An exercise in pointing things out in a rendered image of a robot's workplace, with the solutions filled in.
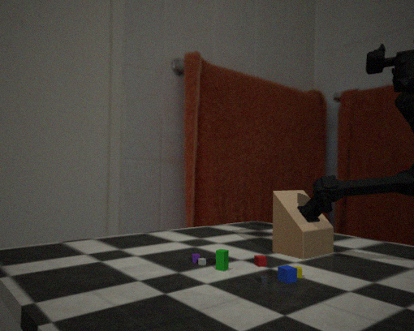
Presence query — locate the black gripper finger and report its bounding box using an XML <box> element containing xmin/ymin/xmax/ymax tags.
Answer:
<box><xmin>374</xmin><ymin>44</ymin><xmax>386</xmax><ymax>54</ymax></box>

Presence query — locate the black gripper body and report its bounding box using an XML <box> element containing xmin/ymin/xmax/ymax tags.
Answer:
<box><xmin>366</xmin><ymin>49</ymin><xmax>414</xmax><ymax>79</ymax></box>

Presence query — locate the blue block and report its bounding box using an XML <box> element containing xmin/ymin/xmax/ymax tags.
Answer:
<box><xmin>278</xmin><ymin>265</ymin><xmax>297</xmax><ymax>283</ymax></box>

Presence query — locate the green block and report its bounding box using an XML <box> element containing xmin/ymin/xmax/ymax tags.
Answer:
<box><xmin>216</xmin><ymin>260</ymin><xmax>228</xmax><ymax>272</ymax></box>
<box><xmin>216</xmin><ymin>249</ymin><xmax>228</xmax><ymax>261</ymax></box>

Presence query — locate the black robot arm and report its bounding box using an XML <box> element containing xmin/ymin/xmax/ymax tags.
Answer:
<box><xmin>297</xmin><ymin>62</ymin><xmax>414</xmax><ymax>222</ymax></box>

